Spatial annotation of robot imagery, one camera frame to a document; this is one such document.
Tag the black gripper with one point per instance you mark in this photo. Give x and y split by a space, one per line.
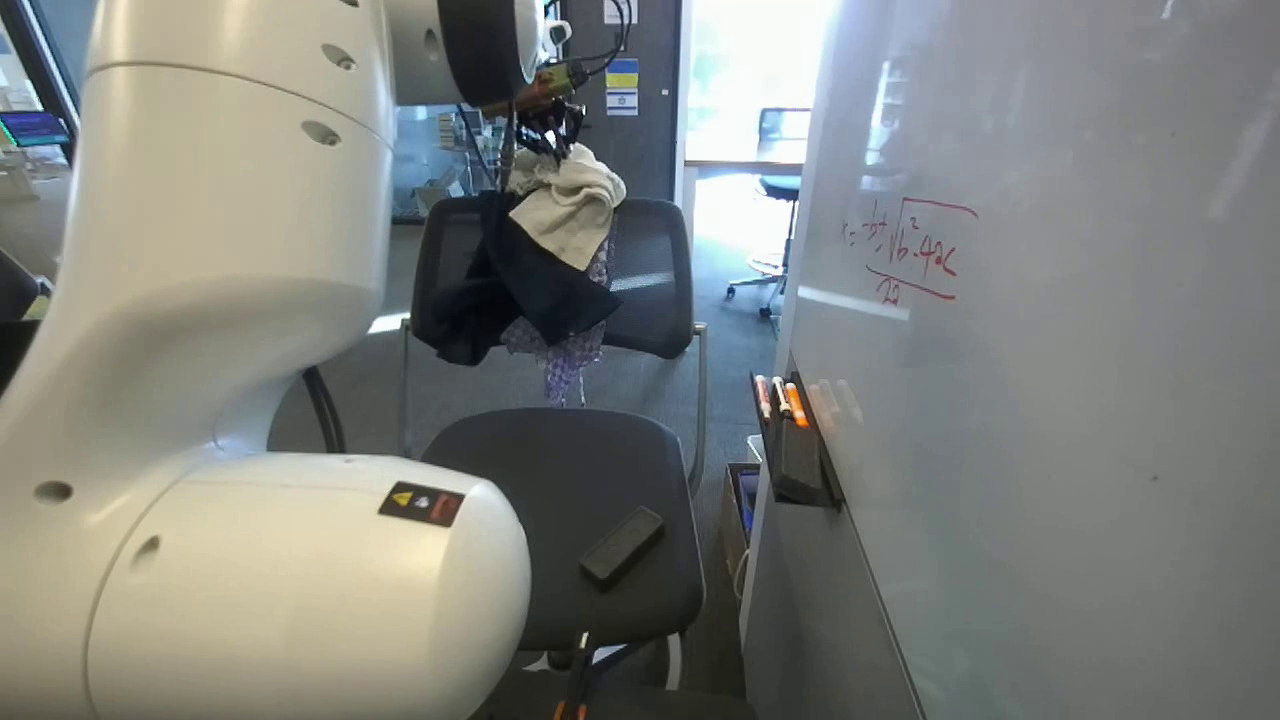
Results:
551 111

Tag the cream towel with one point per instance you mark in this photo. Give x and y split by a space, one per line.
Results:
566 203

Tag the dark navy cloth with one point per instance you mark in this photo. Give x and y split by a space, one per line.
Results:
553 285

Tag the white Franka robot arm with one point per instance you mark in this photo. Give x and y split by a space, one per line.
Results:
242 400

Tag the blue office swivel chair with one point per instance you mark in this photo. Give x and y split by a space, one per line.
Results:
779 203

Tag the grey chair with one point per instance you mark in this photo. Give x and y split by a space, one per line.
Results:
572 466

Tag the blue door sign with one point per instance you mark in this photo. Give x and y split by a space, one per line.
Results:
623 87

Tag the dark grey door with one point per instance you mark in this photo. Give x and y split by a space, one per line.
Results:
654 134

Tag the white door sign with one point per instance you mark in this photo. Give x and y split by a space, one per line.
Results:
623 11

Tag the purple white checkered cloth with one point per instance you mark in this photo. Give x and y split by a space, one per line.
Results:
566 372

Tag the black eraser block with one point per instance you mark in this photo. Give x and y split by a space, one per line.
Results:
623 542

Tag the black whiteboard eraser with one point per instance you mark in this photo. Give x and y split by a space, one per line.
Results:
798 466

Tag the black whiteboard marker tray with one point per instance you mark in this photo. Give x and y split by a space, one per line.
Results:
828 482

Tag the large whiteboard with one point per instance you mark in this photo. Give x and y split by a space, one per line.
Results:
1041 400

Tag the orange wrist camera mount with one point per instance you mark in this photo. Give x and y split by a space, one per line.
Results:
557 76

